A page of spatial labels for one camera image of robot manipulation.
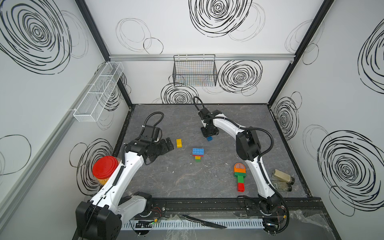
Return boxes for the light blue lego brick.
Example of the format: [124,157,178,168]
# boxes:
[193,148,205,155]

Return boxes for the orange half-round lego piece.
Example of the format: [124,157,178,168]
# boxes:
[234,163,246,172]

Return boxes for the orange long lego brick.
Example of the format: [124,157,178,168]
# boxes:
[234,169,246,174]

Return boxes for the red small lego brick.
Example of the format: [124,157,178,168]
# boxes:
[237,183,245,193]

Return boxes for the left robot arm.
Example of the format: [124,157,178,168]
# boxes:
[73,120,174,240]

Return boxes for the red-lidded jar yellow contents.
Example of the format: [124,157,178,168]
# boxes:
[92,156,120,186]

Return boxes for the black knife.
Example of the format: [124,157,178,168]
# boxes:
[182,215,227,229]

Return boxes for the glass bottle tan lid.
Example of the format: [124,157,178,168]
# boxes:
[272,169,296,185]

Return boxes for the glass jar green contents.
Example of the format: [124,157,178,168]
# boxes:
[271,181,293,192]

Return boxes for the black wire basket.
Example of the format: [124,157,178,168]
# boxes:
[172,54,218,87]

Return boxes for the clear plastic wall shelf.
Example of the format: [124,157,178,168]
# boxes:
[73,62,124,123]

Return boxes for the white slotted cable duct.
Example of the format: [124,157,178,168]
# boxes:
[122,219,265,231]

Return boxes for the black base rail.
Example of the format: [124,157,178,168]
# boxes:
[119,196,325,218]

